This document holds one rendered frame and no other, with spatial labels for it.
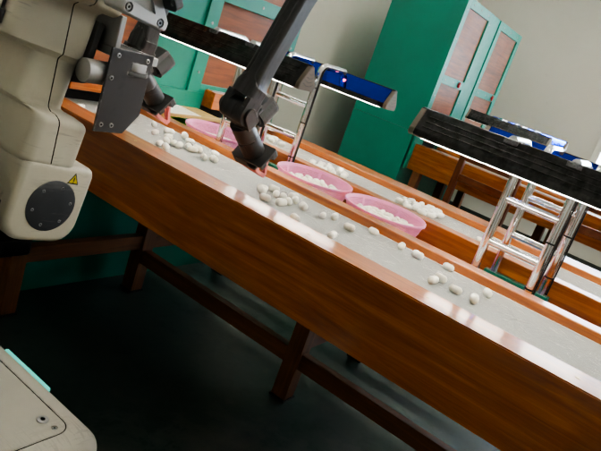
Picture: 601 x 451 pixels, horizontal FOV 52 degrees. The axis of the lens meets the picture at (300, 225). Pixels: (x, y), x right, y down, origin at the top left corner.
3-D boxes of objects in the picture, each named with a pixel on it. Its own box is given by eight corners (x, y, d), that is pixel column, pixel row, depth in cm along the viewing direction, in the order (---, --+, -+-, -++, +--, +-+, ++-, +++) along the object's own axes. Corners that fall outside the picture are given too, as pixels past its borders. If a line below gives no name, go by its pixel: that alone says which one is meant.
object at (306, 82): (298, 89, 171) (307, 63, 169) (148, 29, 201) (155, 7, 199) (313, 92, 178) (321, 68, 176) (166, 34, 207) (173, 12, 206)
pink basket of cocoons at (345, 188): (335, 224, 195) (346, 196, 193) (258, 193, 199) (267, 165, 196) (349, 208, 221) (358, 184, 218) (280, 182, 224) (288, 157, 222)
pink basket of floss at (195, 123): (249, 174, 221) (258, 148, 218) (176, 152, 215) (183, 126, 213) (246, 157, 246) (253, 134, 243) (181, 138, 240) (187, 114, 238)
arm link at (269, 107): (216, 100, 142) (244, 116, 138) (249, 68, 145) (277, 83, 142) (227, 132, 152) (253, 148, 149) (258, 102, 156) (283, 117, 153)
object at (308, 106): (286, 182, 226) (326, 63, 214) (246, 163, 236) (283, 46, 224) (313, 182, 242) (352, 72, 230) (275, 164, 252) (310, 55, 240)
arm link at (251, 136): (224, 123, 146) (241, 131, 143) (242, 104, 148) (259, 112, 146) (232, 142, 152) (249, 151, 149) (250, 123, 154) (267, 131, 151)
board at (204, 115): (162, 114, 221) (163, 112, 221) (134, 101, 228) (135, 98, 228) (222, 123, 249) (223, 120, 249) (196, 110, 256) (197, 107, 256)
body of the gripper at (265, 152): (249, 140, 160) (240, 120, 154) (278, 154, 155) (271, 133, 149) (232, 157, 158) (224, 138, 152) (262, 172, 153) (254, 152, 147)
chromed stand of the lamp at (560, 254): (541, 310, 180) (612, 166, 168) (478, 279, 190) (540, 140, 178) (554, 300, 196) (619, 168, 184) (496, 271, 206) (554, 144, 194)
